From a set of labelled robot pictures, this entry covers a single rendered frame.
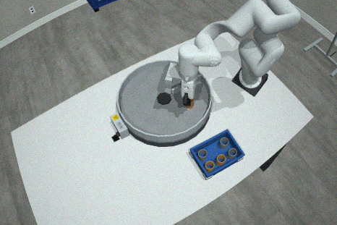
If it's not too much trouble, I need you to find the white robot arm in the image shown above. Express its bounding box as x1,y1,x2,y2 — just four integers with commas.
165,0,301,88

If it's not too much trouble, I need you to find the blue crate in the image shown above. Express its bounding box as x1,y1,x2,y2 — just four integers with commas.
190,130,244,178

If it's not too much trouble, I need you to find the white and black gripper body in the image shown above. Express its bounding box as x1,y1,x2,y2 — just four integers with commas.
181,78,197,99

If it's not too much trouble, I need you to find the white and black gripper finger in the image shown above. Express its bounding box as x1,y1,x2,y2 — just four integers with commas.
183,93,191,106

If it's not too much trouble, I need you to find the grey metal bushing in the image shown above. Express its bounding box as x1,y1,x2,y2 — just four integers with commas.
219,137,229,149
227,148,237,159
197,149,208,161

